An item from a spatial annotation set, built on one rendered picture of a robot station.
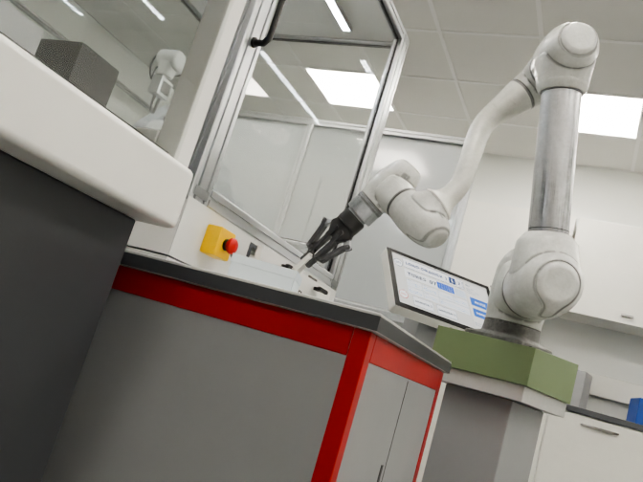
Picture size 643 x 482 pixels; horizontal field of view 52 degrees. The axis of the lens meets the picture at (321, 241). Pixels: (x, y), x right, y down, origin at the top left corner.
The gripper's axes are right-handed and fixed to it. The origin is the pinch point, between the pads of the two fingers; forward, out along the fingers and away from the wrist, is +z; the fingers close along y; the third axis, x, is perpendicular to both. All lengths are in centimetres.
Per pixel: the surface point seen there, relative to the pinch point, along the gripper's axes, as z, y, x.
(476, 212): -86, 90, -320
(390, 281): -12, 3, -68
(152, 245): 18, 6, 47
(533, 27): -161, 96, -167
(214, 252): 10.2, 0.1, 36.4
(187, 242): 12.7, 3.8, 42.1
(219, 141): -8.3, 18.4, 43.0
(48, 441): 36, -35, 84
